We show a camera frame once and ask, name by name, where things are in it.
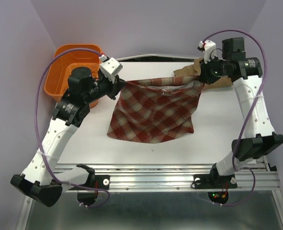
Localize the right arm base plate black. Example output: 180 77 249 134
191 174 237 190

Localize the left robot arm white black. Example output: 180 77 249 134
11 67 125 207

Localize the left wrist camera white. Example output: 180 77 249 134
99 55 123 83

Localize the orange plastic basket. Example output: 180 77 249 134
44 51 100 103

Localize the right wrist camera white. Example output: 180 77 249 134
198 40 217 64

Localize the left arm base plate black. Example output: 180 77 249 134
82 174 110 190

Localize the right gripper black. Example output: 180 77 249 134
201 54 231 84

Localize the aluminium front rail frame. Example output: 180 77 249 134
26 162 282 192

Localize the aluminium right side rail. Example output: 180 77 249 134
226 59 269 171

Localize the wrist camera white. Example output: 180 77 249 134
198 40 217 64
99 55 123 83

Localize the white patterned garment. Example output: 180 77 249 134
107 76 204 144

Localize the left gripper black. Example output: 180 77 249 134
83 67 125 104

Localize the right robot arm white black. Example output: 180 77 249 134
198 37 283 187

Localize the khaki brown skirt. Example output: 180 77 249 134
173 58 232 91

